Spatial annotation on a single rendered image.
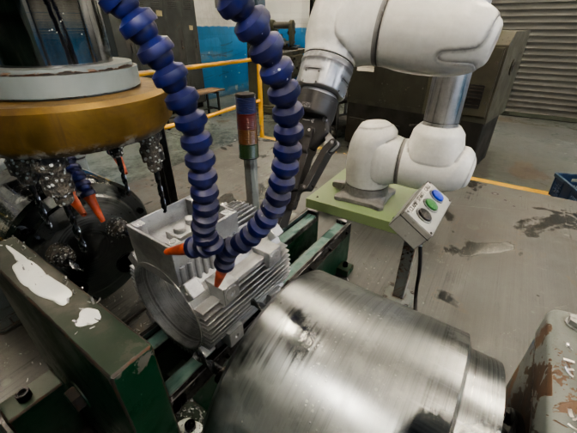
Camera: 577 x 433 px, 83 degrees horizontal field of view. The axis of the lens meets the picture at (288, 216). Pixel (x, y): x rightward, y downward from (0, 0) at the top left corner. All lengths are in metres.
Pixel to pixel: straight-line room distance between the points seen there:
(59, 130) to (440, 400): 0.34
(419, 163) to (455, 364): 0.84
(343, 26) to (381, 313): 0.43
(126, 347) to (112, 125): 0.19
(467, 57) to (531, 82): 6.51
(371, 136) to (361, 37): 0.55
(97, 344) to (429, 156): 0.95
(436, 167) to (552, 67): 6.05
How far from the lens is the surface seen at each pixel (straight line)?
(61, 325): 0.38
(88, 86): 0.32
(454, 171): 1.08
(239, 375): 0.30
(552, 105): 7.15
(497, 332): 0.89
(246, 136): 0.99
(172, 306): 0.63
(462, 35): 0.56
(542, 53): 7.04
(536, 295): 1.05
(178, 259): 0.45
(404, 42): 0.56
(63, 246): 0.64
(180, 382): 0.58
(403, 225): 0.66
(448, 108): 1.07
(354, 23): 0.58
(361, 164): 1.12
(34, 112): 0.30
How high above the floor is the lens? 1.39
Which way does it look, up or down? 31 degrees down
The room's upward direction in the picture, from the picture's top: straight up
